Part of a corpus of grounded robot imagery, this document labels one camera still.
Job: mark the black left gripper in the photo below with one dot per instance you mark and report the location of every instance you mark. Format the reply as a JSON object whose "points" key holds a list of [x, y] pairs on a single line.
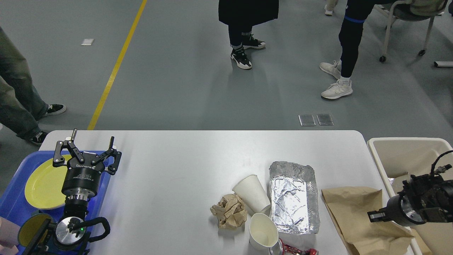
{"points": [[83, 179]]}

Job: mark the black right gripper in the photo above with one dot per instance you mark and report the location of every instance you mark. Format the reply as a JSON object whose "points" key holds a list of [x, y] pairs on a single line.
{"points": [[399, 210]]}

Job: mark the brown paper bag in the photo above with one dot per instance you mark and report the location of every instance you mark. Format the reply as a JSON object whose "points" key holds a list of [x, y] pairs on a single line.
{"points": [[348, 207]]}

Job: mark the yellow plate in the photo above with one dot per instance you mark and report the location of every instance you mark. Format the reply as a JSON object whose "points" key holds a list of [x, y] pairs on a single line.
{"points": [[46, 181]]}

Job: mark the aluminium foil tray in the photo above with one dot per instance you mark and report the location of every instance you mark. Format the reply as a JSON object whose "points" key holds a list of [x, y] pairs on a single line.
{"points": [[294, 198]]}

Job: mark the pink mug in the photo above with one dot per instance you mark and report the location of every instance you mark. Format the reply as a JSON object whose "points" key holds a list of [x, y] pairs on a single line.
{"points": [[8, 237]]}

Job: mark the brown paper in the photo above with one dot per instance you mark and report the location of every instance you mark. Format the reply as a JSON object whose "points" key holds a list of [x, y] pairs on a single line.
{"points": [[230, 212]]}

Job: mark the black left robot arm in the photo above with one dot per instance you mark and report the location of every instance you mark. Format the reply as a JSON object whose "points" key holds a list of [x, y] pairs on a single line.
{"points": [[70, 230]]}

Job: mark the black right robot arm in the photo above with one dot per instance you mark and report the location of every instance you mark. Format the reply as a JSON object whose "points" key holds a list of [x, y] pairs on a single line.
{"points": [[424, 198]]}

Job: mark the pink plate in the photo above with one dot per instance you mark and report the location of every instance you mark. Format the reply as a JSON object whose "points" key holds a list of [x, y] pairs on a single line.
{"points": [[46, 203]]}

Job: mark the beige plastic bin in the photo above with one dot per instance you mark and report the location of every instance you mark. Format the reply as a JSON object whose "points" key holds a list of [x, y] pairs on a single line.
{"points": [[402, 156]]}

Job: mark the person in jeans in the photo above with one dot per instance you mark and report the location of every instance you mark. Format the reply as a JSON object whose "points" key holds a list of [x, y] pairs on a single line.
{"points": [[21, 107]]}

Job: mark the blue plastic tray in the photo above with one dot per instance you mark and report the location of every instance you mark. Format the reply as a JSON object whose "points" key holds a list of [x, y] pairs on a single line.
{"points": [[15, 208]]}

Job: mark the right floor socket plate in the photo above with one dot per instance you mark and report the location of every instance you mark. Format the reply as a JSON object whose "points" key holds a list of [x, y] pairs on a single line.
{"points": [[325, 119]]}

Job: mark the floor socket plate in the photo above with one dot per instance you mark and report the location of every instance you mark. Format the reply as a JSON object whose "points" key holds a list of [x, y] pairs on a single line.
{"points": [[307, 120], [325, 119]]}

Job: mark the white paper on floor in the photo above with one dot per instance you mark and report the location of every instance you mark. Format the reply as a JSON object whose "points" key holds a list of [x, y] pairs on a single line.
{"points": [[87, 42]]}

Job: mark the upright white paper cup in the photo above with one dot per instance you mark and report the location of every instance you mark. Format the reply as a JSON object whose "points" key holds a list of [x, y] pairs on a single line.
{"points": [[263, 232]]}

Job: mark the left floor socket plate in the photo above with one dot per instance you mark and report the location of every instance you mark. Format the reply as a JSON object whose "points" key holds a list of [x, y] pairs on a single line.
{"points": [[307, 120]]}

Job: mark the lying white paper cup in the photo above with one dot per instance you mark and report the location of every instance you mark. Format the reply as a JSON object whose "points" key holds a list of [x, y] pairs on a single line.
{"points": [[253, 194]]}

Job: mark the white bar on floor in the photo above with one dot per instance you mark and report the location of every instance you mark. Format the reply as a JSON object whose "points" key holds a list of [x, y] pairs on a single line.
{"points": [[446, 64]]}

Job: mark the person in white sneakers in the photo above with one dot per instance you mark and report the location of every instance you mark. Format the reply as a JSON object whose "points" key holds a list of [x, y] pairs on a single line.
{"points": [[356, 13]]}

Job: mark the person in black coat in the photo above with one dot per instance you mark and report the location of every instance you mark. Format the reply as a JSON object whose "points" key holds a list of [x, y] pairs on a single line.
{"points": [[241, 16]]}

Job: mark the person in beige trousers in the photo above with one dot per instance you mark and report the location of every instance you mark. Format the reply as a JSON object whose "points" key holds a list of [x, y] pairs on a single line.
{"points": [[330, 6]]}

